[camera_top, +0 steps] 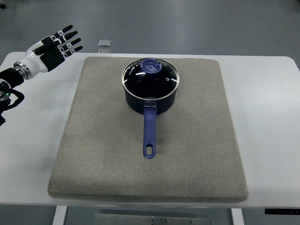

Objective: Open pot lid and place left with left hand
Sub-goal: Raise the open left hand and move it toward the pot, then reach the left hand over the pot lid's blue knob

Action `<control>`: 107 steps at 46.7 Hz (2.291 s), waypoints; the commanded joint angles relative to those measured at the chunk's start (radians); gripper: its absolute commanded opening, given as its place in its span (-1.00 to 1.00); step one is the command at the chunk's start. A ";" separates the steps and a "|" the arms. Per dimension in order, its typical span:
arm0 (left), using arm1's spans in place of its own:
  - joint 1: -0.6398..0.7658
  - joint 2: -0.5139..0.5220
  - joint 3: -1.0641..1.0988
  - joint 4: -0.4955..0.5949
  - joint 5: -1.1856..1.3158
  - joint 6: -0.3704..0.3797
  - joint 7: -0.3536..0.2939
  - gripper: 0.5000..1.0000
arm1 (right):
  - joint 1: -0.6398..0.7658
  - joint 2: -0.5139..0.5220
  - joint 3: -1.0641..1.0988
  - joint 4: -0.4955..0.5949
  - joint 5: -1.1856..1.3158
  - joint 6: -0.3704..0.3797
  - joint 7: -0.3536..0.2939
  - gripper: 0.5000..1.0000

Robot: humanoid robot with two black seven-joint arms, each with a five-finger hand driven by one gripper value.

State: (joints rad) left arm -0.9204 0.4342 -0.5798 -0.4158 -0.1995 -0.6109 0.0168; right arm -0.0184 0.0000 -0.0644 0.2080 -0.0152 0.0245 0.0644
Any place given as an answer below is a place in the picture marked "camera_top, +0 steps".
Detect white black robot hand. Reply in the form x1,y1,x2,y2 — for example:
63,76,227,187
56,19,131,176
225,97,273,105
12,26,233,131
14,25,83,80

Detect glass lid blue knob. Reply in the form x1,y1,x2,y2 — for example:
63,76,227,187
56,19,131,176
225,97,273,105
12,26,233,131
121,58,180,99

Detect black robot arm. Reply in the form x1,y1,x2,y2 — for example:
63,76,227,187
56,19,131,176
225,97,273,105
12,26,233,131
0,67,24,125

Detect lower floor socket plate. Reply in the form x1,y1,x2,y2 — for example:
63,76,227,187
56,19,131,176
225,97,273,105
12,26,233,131
98,48,111,53

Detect floor socket plate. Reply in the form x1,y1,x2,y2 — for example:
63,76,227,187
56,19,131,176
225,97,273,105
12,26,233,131
98,48,111,53
98,39,111,47

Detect upper floor socket plate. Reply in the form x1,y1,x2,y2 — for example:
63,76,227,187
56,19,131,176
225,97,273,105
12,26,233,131
98,39,111,47

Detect beige fabric mat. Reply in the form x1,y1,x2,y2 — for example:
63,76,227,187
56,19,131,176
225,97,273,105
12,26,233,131
48,57,248,203

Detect white table leg left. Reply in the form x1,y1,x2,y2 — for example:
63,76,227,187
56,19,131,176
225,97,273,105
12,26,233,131
52,206,68,225

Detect white table leg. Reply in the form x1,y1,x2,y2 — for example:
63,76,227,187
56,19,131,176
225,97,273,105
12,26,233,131
52,206,68,225
231,208,244,225

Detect white table leg right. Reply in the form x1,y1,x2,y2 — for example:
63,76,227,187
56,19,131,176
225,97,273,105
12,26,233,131
231,208,244,225

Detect black table control panel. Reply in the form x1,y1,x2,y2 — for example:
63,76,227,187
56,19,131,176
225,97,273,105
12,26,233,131
264,208,300,215

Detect dark saucepan blue handle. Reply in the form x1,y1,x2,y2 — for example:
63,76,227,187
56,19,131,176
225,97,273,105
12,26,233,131
124,89,176,159

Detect metal table base plate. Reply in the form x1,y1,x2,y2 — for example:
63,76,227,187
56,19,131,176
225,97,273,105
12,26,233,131
94,213,211,225

